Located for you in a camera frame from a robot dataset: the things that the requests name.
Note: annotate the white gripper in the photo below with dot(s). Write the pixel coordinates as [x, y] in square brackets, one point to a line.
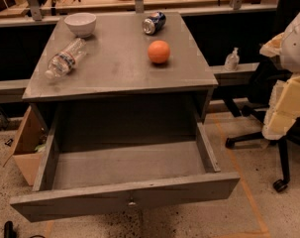
[296, 47]

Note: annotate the orange fruit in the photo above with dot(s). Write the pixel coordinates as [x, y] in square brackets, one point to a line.
[158, 51]

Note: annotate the open grey top drawer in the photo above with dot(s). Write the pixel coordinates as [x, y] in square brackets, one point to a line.
[97, 171]

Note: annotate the black office chair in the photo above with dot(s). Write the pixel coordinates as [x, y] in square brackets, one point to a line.
[260, 88]

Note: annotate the hand sanitizer pump bottle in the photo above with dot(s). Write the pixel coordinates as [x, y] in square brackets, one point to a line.
[232, 60]

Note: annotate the blue soda can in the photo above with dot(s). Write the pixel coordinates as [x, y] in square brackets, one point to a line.
[153, 23]

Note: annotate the grey wooden cabinet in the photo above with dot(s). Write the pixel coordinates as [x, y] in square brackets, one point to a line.
[119, 43]

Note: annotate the white ceramic bowl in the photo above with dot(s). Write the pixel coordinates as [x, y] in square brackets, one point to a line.
[81, 24]

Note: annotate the clear plastic water bottle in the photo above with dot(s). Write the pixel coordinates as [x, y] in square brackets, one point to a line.
[67, 59]

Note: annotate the brown cardboard box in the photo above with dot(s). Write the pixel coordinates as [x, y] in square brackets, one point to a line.
[24, 149]

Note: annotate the black object on floor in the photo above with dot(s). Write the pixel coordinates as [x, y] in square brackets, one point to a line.
[9, 232]

